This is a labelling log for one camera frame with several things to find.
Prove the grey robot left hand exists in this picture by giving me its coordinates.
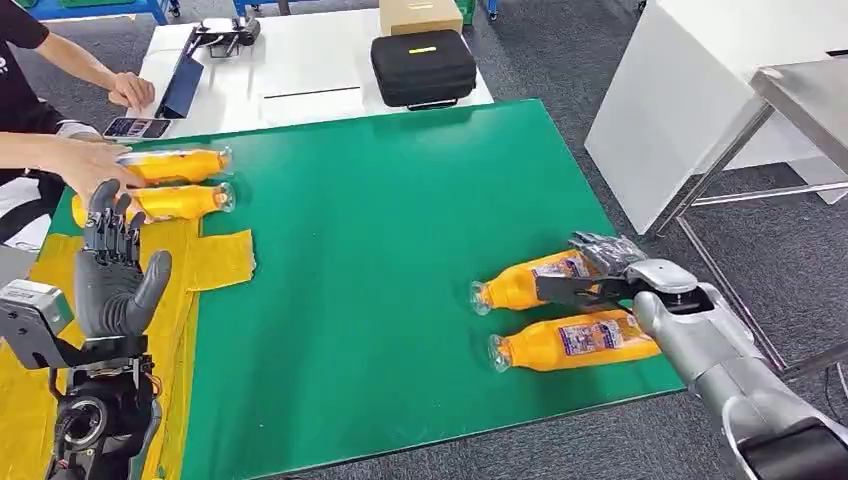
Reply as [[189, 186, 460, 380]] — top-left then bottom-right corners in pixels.
[[74, 178, 174, 340]]

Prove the black handheld controller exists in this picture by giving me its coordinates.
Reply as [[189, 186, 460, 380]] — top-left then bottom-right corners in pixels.
[[190, 15, 262, 60]]

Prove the person's left hand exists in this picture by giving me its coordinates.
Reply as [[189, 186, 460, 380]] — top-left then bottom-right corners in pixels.
[[107, 70, 157, 111]]

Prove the cardboard box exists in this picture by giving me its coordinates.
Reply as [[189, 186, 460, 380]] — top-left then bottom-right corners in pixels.
[[378, 0, 465, 38]]

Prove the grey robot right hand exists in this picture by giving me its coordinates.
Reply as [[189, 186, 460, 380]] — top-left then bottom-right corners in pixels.
[[535, 231, 649, 313]]

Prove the white cabinet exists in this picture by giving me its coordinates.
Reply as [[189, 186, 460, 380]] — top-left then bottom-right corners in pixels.
[[584, 0, 848, 237]]

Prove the orange drink bottle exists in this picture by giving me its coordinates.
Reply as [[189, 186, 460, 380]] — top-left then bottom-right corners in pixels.
[[117, 146, 235, 187], [70, 182, 237, 228], [487, 309, 663, 374], [469, 248, 601, 317]]

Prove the smartphone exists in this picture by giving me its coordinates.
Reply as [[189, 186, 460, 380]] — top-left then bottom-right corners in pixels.
[[101, 116, 173, 141]]

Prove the white table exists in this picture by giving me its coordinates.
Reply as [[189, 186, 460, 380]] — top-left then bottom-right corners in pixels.
[[125, 7, 496, 142]]

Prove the black carrying case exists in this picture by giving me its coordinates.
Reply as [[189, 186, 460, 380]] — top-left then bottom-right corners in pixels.
[[369, 29, 479, 112]]

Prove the person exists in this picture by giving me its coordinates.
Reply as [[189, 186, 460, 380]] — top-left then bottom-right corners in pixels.
[[0, 0, 101, 256]]

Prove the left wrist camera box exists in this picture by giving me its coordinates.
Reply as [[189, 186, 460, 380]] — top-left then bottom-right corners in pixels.
[[0, 278, 76, 372]]

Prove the person's right hand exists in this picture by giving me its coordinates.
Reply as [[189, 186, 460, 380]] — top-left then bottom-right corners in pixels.
[[56, 137, 148, 208]]

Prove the yellow sheet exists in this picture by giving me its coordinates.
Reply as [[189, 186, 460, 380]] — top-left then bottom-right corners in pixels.
[[0, 217, 257, 480]]

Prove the steel table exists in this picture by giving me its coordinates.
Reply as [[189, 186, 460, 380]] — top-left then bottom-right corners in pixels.
[[645, 56, 848, 384]]

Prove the green table mat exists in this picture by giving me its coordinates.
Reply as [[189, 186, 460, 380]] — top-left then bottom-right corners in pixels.
[[49, 98, 685, 480]]

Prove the dark blue tablet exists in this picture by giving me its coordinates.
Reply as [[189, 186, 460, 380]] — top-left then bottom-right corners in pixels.
[[154, 54, 206, 121]]

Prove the blue metal frame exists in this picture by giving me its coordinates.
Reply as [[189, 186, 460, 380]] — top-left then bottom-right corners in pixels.
[[26, 0, 181, 27], [233, 0, 382, 19]]

